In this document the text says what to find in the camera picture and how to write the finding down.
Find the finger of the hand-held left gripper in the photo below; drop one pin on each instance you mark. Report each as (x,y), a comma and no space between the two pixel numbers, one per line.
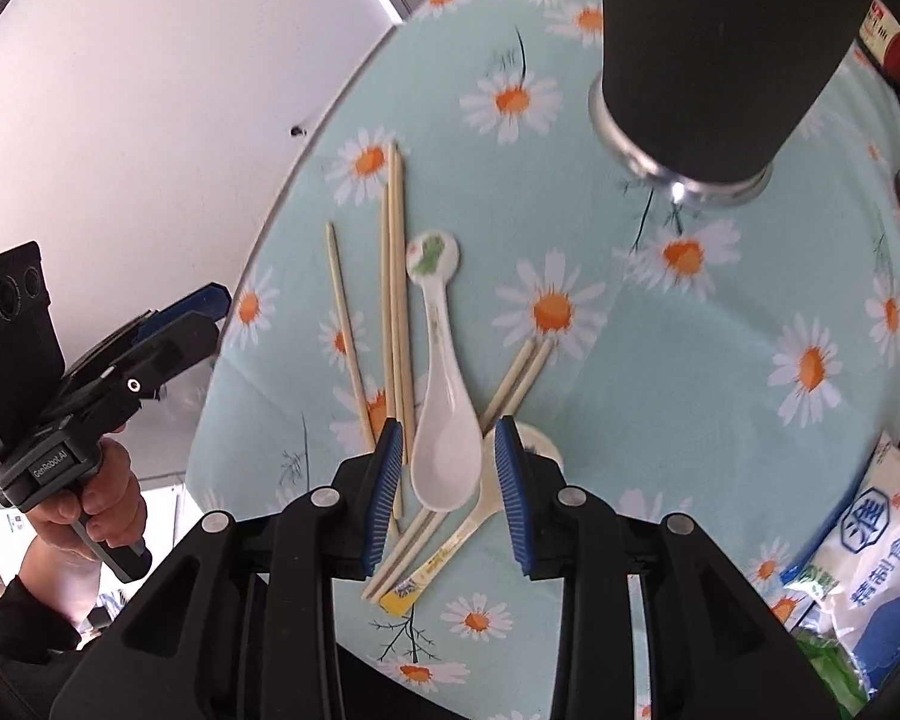
(195,304)
(180,352)

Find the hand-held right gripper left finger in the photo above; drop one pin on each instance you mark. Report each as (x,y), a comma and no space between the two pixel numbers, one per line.
(386,499)

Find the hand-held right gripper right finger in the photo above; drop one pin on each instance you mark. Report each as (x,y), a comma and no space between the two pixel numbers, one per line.
(511,499)

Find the white spoon green print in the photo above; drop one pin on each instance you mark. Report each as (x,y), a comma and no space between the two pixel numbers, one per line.
(442,457)

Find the wooden chopstick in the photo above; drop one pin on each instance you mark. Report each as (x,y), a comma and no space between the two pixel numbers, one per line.
(408,379)
(510,379)
(396,240)
(386,300)
(529,379)
(349,349)

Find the black utensil holder cup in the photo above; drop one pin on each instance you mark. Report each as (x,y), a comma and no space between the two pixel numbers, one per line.
(720,52)

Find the person's left forearm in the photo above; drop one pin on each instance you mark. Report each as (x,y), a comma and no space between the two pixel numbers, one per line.
(52,589)

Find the person's left hand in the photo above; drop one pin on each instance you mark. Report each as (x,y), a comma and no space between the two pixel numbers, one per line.
(116,495)

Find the daisy print tablecloth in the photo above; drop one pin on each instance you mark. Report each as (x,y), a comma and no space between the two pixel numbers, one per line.
(645,405)

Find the green plastic bag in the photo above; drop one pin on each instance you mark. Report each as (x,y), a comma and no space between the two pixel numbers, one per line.
(825,671)

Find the white blue salt bag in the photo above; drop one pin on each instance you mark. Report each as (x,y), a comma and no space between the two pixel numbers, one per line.
(885,562)

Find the red label bottle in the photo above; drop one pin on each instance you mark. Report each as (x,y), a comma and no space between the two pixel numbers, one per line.
(886,41)

